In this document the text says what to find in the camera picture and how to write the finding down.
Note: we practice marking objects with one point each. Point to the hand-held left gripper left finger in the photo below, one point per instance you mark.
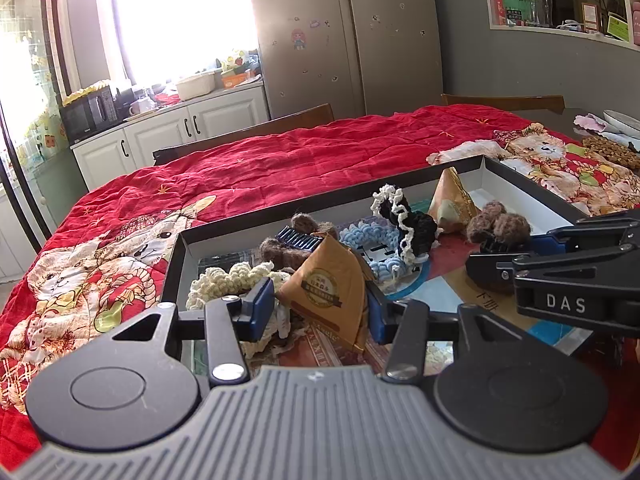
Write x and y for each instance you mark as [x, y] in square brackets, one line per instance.
[260, 307]

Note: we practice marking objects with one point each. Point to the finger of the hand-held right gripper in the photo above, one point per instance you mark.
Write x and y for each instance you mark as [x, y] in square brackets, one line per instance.
[595, 232]
[560, 262]

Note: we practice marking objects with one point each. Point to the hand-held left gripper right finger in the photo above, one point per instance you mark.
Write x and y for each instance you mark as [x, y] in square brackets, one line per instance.
[376, 317]

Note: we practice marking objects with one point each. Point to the cream crochet hair clip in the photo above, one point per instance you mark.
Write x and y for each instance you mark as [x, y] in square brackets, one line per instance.
[225, 282]

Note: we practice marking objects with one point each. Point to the brown pyramid paper packet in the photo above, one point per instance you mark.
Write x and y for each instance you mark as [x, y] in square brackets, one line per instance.
[327, 285]

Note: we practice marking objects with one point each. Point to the black claw clip brown pom-poms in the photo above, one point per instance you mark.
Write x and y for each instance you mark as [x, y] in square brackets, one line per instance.
[500, 225]

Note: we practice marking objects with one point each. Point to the blue crochet scrunchie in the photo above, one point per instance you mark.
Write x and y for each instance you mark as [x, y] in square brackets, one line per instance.
[372, 240]

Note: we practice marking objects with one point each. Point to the blue claw clip brown pom-poms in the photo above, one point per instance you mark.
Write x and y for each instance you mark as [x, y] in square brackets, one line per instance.
[300, 239]

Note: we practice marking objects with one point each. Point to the black shallow cardboard box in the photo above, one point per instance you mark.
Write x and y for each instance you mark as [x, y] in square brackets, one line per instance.
[515, 185]

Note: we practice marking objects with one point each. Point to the black crochet scrunchie cream lace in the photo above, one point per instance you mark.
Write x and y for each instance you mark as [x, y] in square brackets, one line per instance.
[420, 230]

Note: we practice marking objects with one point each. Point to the brown woven mat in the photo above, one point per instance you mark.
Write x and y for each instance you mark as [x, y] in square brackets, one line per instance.
[612, 151]

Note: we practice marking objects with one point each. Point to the pink cloth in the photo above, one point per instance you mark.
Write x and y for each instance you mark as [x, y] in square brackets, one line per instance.
[590, 123]

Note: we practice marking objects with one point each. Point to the white plate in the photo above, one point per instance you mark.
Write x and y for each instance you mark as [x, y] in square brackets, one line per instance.
[622, 121]

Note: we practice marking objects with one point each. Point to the tan pyramid paper packet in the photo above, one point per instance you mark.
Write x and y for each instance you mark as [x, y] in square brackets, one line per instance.
[452, 200]

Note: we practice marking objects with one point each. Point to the red printed quilt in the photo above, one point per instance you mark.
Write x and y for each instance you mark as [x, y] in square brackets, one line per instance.
[300, 160]

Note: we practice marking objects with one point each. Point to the white kitchen cabinet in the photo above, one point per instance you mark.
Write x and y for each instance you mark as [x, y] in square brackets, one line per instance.
[165, 135]

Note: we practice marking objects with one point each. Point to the small green card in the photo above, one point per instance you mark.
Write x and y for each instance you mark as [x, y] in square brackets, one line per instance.
[617, 27]

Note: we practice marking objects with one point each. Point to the small framed picture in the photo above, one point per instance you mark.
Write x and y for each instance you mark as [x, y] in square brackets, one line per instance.
[590, 17]

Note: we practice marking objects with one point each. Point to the clear drinking glass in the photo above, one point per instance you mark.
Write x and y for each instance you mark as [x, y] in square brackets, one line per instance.
[530, 5]
[546, 9]

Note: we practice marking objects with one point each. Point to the white plastic basin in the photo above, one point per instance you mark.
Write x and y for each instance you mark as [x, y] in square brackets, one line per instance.
[195, 87]

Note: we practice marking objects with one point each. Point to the orange box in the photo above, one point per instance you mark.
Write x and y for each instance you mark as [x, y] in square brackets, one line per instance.
[235, 79]

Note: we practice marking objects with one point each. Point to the white mug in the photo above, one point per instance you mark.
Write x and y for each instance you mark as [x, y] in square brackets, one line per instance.
[140, 106]

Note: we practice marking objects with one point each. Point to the black microwave oven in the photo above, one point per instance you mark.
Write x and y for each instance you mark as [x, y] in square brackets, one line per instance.
[87, 115]

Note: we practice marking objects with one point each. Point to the silver double-door refrigerator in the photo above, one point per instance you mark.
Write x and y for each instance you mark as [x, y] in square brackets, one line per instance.
[345, 35]

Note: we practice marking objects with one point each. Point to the glass sliding door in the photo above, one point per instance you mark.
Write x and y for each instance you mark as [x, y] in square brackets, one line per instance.
[30, 110]

